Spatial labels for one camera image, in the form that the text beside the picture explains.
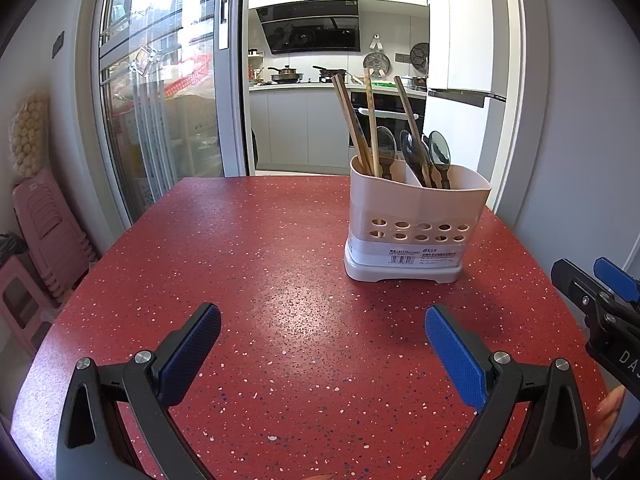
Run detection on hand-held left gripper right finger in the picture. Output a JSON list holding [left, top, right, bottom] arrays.
[[424, 304, 592, 480]]

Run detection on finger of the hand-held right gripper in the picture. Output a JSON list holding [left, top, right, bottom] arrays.
[[550, 258, 609, 314], [594, 256, 640, 304]]

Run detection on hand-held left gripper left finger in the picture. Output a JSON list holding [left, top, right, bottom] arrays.
[[56, 302, 222, 480]]

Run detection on beige plastic utensil holder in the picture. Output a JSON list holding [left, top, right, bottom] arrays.
[[343, 155, 493, 283]]

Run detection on person's right hand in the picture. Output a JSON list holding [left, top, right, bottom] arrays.
[[594, 389, 626, 454]]

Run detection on single pink stool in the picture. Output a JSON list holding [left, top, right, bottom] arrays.
[[0, 255, 57, 357]]

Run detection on stack of pink stools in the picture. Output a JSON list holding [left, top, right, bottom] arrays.
[[12, 167, 99, 307]]

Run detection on black plastic bag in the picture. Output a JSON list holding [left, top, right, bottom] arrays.
[[0, 232, 29, 262]]

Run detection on white kitchen counter cabinets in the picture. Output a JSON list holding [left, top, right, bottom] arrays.
[[248, 82, 352, 172]]

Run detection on sliding glass door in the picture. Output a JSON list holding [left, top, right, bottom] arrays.
[[97, 0, 249, 222]]

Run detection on bag of yellow balls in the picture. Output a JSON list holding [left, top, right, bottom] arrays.
[[8, 90, 49, 177]]

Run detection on white refrigerator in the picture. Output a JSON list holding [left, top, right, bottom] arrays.
[[425, 0, 507, 109]]

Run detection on spice rack with bottles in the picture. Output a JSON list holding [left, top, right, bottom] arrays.
[[248, 47, 266, 84]]

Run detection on cooking pot with lid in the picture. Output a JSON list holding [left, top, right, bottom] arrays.
[[267, 64, 305, 84]]

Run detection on black frying pan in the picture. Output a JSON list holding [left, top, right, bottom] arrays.
[[312, 64, 349, 81]]

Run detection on black range hood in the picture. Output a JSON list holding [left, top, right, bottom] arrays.
[[256, 1, 361, 55]]

